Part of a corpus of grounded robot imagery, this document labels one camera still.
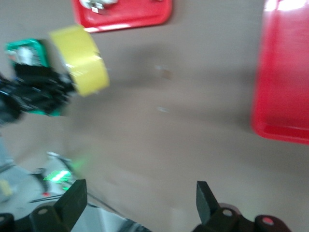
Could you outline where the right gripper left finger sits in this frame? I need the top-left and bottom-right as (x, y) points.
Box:
(29, 178), (88, 232)

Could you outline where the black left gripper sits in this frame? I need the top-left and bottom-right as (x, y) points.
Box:
(0, 64), (76, 124)

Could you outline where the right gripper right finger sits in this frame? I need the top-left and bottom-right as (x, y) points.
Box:
(193, 181), (244, 232)

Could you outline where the yellow tape roll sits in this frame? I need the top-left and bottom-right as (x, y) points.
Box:
(48, 24), (111, 98)

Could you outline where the green plastic tray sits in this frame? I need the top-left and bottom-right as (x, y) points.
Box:
(4, 38), (66, 117)

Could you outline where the red plastic tray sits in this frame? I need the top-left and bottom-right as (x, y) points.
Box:
(71, 0), (173, 34)
(250, 0), (309, 145)

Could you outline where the white circuit breaker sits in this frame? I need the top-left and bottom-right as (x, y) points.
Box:
(16, 46), (41, 65)

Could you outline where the white-capped metal pipe fitting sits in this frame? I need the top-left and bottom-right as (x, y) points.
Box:
(79, 0), (119, 15)

